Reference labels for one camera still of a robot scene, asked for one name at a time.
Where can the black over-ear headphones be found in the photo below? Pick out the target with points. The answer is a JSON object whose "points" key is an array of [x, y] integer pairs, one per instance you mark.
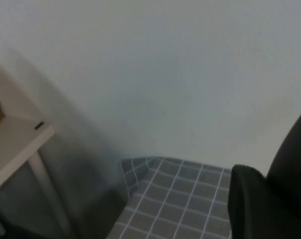
{"points": [[250, 199]]}

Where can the grey checked tablecloth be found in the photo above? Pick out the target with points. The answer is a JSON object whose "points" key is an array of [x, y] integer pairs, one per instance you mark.
{"points": [[180, 204]]}

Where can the white side table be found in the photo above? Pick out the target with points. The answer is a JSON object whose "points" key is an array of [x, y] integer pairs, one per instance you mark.
{"points": [[16, 147]]}

